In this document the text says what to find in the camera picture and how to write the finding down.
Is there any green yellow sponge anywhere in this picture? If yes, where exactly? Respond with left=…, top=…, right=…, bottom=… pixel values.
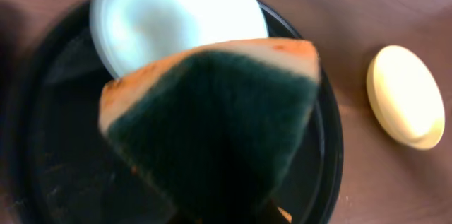
left=99, top=37, right=321, bottom=223

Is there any light blue plate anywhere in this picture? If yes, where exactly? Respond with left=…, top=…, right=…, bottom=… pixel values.
left=90, top=0, right=268, bottom=78

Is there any yellow plate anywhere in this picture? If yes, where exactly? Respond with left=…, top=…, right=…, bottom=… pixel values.
left=366, top=45, right=446, bottom=150

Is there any round black tray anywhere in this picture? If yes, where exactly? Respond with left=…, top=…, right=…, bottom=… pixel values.
left=1, top=1, right=343, bottom=223

